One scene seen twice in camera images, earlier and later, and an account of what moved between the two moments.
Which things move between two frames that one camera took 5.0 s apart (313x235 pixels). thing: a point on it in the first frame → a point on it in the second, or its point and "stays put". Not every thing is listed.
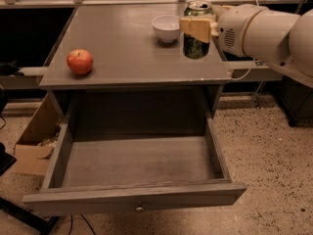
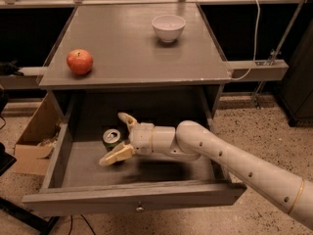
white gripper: [230, 29] → [142, 137]
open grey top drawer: [121, 174] stays put
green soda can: [194, 47] → [111, 138]
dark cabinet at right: [297, 99] stays put
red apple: [79, 62] stays put
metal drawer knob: [139, 209] stays put
